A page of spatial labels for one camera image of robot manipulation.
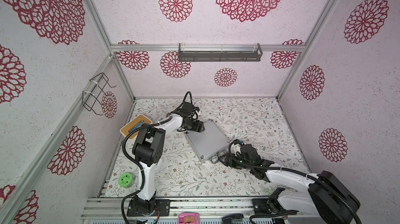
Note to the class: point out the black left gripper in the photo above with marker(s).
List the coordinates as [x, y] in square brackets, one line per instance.
[199, 127]

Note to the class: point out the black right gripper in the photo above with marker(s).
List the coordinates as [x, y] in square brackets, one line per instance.
[231, 158]

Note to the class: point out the aluminium poker set case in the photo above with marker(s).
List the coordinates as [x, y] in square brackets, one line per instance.
[208, 144]

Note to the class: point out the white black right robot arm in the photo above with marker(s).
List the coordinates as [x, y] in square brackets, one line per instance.
[322, 195]

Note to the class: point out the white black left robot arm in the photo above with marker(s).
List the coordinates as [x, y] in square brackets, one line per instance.
[144, 147]

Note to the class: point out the black tool at front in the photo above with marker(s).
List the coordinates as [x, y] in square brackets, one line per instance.
[233, 218]

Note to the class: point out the pink tool at front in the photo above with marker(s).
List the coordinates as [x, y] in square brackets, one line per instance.
[189, 218]

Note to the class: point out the green tape roll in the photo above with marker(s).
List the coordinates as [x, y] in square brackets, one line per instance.
[125, 180]

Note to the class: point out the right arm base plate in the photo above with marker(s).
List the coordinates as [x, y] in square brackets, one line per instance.
[265, 206]

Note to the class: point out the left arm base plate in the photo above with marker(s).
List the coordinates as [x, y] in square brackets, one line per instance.
[155, 207]

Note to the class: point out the black wire wall rack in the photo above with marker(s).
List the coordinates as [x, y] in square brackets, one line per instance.
[100, 100]

